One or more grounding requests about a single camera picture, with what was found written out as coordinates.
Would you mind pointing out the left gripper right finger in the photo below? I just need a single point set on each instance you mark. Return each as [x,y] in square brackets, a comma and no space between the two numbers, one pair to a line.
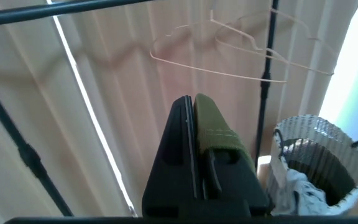
[238,189]

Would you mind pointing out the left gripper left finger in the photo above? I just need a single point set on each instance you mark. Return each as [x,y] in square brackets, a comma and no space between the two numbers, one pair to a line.
[172,180]

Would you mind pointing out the green printed sleeveless shirt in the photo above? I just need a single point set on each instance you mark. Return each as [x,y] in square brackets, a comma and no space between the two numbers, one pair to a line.
[213,124]

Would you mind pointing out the pink clothes hanger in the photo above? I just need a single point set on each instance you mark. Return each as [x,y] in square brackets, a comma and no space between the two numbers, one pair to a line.
[211,17]
[291,63]

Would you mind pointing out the white laundry basket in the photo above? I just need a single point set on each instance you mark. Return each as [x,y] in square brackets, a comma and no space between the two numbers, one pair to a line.
[315,130]

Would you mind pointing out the black clothes rack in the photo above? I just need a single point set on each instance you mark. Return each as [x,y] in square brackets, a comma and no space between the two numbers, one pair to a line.
[30,157]

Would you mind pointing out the pale grey garment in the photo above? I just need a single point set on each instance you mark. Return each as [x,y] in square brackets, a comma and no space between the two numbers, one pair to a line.
[303,193]

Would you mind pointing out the beige curtain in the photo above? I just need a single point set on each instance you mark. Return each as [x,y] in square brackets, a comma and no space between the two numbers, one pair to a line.
[120,77]

